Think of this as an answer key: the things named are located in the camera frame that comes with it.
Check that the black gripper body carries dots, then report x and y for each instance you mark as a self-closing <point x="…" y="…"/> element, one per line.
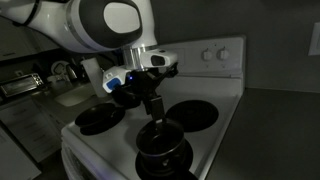
<point x="143" y="83"/>

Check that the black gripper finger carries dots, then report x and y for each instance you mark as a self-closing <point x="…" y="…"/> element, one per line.
<point x="158" y="108"/>
<point x="148" y="106"/>

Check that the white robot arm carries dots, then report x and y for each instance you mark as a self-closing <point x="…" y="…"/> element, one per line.
<point x="66" y="23"/>

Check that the large black pot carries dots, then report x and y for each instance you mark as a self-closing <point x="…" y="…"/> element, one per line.
<point x="126" y="100"/>

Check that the white electric stove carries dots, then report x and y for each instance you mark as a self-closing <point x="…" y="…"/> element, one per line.
<point x="126" y="140"/>

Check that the small black saucepan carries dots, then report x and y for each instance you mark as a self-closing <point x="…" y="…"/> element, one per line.
<point x="163" y="155"/>

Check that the black frying pan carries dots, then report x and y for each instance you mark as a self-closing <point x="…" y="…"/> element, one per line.
<point x="100" y="115"/>

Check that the white paper towel roll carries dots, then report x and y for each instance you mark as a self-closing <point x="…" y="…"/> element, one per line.
<point x="91" y="75"/>

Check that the white stove knob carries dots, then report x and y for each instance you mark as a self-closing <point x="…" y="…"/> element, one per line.
<point x="207" y="54"/>
<point x="223" y="53"/>

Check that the white kitchen sink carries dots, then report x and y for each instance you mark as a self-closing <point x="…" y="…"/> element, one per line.
<point x="71" y="96"/>

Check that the round white appliance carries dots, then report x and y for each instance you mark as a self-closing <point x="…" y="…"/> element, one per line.
<point x="58" y="68"/>

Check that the white lower cabinet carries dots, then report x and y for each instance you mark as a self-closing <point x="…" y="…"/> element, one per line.
<point x="26" y="126"/>

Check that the white cabinet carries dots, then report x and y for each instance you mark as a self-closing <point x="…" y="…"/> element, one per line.
<point x="26" y="126"/>
<point x="20" y="43"/>

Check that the silver toaster oven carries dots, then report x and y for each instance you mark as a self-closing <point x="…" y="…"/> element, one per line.
<point x="20" y="85"/>

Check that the white upper cabinet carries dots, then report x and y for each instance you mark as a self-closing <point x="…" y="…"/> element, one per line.
<point x="20" y="43"/>

